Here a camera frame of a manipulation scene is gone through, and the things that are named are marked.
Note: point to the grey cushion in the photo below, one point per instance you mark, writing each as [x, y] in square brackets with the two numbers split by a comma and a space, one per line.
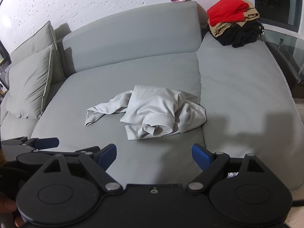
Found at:
[28, 83]
[42, 38]

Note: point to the person's left hand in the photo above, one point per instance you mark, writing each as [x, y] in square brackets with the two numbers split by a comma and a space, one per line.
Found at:
[8, 205]

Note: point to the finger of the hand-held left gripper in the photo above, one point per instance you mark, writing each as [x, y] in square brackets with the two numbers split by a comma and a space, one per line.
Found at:
[92, 149]
[47, 143]

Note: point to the grey speckled rug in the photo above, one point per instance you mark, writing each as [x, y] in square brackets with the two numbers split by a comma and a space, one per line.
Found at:
[233, 175]

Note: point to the black folded clothes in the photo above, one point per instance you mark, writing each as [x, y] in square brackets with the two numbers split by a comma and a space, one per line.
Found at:
[239, 36]

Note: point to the glass table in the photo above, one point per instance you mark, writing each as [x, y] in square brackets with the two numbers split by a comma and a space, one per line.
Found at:
[288, 49]

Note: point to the dark window frame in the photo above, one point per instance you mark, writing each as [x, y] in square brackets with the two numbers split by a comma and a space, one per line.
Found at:
[275, 2]

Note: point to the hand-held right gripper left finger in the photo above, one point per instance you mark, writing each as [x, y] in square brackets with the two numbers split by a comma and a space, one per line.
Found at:
[108, 155]

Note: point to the white printed shirt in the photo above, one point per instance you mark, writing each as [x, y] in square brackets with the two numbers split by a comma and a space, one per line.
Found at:
[152, 106]

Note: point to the grey sofa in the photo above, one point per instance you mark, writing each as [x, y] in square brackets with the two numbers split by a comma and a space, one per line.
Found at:
[154, 28]

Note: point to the red folded cloth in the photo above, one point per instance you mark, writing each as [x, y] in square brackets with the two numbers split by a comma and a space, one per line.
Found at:
[225, 9]

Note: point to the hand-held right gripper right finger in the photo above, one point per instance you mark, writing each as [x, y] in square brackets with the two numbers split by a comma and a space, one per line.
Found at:
[200, 156]

